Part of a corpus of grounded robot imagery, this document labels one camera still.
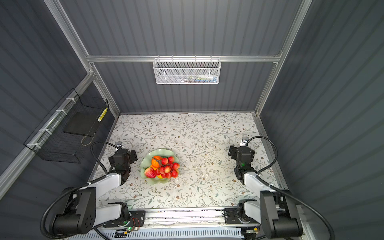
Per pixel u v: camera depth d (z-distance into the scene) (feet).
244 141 2.51
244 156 2.21
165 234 2.53
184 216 2.48
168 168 2.51
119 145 2.53
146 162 2.90
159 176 2.73
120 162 2.24
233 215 2.42
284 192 1.40
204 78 3.00
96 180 1.72
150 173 2.70
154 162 2.72
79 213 1.38
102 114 2.68
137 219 2.37
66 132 2.40
